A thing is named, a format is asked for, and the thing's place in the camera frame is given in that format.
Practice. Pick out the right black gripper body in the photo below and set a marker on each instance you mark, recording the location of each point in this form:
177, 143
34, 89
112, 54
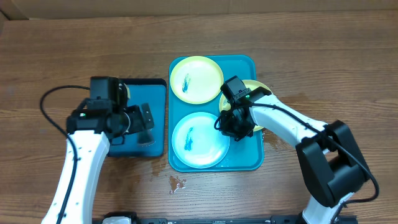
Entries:
236, 131

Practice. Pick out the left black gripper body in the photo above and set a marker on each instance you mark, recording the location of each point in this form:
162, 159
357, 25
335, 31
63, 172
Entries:
135, 123

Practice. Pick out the dark green sponge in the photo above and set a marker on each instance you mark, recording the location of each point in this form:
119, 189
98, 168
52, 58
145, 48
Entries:
145, 138

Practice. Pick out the yellow plate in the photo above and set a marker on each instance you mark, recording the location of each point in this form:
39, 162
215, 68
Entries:
258, 85
196, 80

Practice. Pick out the light blue plate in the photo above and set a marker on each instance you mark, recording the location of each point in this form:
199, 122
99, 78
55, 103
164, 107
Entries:
197, 143

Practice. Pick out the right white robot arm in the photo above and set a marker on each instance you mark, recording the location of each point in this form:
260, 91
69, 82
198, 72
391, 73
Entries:
331, 162

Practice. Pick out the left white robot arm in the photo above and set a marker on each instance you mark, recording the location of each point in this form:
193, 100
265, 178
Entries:
90, 129

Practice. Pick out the small dark water tray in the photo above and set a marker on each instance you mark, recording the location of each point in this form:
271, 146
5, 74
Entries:
144, 90

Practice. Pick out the large teal serving tray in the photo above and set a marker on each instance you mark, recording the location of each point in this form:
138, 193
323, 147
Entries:
246, 154

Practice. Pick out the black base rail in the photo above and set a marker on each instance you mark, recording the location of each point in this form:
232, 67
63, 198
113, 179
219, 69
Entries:
131, 217

